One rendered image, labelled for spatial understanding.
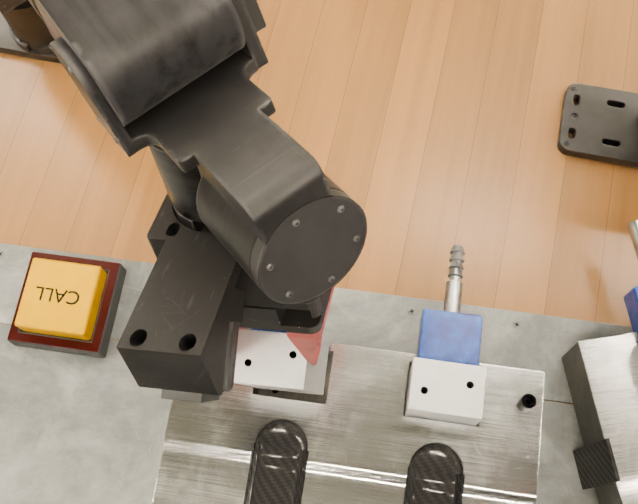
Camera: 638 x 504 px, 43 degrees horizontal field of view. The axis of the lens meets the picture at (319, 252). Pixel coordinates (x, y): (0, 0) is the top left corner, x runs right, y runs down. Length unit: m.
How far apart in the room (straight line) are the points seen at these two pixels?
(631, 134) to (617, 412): 0.26
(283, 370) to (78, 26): 0.27
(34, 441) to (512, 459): 0.38
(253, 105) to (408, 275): 0.37
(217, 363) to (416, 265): 0.35
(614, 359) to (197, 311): 0.37
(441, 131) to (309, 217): 0.44
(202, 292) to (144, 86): 0.10
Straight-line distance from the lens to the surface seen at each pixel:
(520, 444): 0.60
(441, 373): 0.57
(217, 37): 0.37
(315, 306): 0.45
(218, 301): 0.40
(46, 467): 0.72
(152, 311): 0.40
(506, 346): 0.70
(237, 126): 0.36
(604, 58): 0.84
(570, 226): 0.75
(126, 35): 0.35
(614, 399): 0.65
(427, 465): 0.59
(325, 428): 0.59
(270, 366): 0.54
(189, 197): 0.42
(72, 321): 0.70
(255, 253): 0.34
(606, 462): 0.64
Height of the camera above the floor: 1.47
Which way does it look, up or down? 70 degrees down
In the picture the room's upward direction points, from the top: 7 degrees counter-clockwise
